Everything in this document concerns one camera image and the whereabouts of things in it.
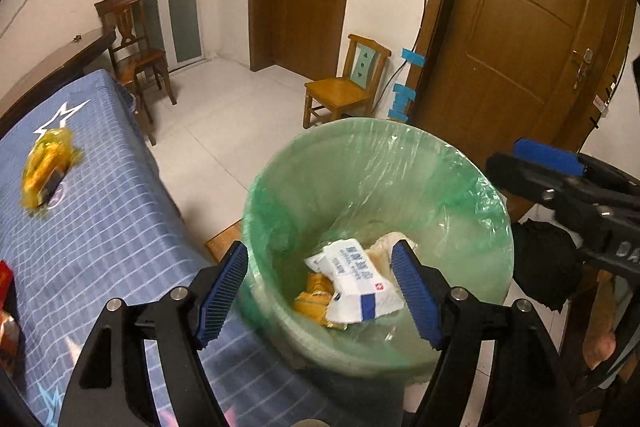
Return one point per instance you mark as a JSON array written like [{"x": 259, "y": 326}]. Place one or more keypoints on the green lined trash bin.
[{"x": 378, "y": 182}]

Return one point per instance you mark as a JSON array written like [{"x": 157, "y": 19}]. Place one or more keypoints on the brown entrance door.
[{"x": 501, "y": 70}]

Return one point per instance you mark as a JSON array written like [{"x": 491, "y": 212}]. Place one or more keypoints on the dark wooden dining table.
[{"x": 61, "y": 67}]

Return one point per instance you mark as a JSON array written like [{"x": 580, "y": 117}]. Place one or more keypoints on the dark wooden chair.
[{"x": 132, "y": 53}]

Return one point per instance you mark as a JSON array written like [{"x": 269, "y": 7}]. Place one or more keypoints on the yellow plastic snack bag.
[{"x": 47, "y": 163}]

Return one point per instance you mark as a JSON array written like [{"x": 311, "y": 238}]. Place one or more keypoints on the yellow wrapper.
[{"x": 313, "y": 302}]

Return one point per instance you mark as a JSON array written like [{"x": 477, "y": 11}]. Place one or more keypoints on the red cigarette box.
[{"x": 6, "y": 281}]

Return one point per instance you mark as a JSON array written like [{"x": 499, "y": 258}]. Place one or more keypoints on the small yellow wooden chair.
[{"x": 355, "y": 90}]

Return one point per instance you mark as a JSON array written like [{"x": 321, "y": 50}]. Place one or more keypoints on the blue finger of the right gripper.
[{"x": 548, "y": 157}]

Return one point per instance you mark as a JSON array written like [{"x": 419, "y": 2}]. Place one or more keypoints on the white blue tissue pack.
[{"x": 360, "y": 292}]

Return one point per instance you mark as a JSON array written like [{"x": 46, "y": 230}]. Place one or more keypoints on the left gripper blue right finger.
[{"x": 422, "y": 303}]

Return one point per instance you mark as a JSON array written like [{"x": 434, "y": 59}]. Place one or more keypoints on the blue star tablecloth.
[{"x": 115, "y": 232}]

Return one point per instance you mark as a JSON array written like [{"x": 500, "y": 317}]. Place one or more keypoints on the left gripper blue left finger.
[{"x": 215, "y": 289}]

